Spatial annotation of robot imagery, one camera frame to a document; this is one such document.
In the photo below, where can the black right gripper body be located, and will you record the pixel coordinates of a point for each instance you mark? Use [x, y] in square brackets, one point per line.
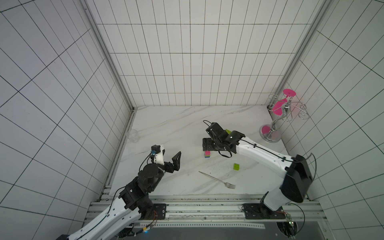
[214, 138]

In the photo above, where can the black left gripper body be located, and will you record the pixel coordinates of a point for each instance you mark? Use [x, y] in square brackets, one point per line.
[167, 167]

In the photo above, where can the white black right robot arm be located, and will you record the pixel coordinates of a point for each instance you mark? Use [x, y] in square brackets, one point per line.
[296, 177]

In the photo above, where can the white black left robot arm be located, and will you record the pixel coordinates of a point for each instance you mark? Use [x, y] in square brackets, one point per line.
[131, 204]

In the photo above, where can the silver metal fork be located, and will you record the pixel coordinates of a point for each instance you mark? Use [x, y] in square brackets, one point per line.
[226, 184]

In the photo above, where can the clear glass cup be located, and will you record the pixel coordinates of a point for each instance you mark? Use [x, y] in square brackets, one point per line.
[133, 136]

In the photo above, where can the chrome pink cup stand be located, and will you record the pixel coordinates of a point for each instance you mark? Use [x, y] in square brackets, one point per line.
[284, 110]

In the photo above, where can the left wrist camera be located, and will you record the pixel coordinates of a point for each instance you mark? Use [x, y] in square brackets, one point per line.
[157, 154]

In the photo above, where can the aluminium mounting rail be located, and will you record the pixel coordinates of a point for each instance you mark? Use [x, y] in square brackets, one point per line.
[228, 211]

